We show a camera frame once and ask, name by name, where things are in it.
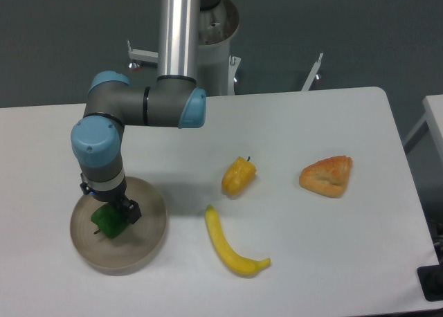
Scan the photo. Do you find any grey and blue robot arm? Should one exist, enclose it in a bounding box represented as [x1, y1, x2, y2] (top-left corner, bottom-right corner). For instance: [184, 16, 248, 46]
[71, 0, 222, 224]

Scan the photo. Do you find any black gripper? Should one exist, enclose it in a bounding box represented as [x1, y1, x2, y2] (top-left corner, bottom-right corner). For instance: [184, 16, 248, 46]
[80, 173, 142, 224]

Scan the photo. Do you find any yellow toy banana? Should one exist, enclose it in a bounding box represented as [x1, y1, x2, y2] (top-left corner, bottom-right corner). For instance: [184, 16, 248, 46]
[204, 204, 271, 278]

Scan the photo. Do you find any green toy bell pepper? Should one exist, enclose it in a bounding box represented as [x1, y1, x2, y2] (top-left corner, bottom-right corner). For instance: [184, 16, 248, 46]
[90, 203, 129, 239]

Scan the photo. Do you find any orange toy pastry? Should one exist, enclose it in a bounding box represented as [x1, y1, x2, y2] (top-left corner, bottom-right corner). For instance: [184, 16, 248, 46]
[298, 155, 353, 198]

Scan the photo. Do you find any white side table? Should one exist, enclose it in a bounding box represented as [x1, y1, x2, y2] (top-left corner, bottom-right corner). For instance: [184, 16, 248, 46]
[402, 94, 442, 157]

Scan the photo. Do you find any black device at edge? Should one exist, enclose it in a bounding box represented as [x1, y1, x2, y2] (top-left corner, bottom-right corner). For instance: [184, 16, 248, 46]
[417, 264, 443, 302]

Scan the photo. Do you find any beige round plate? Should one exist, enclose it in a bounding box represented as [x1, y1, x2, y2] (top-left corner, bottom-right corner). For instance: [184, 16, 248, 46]
[70, 177, 168, 275]

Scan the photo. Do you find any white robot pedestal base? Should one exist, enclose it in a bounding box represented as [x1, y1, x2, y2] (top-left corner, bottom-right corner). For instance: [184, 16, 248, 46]
[197, 0, 241, 96]

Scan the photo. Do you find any yellow toy bell pepper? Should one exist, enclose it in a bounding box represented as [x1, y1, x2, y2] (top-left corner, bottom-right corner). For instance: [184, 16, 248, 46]
[221, 156, 257, 196]

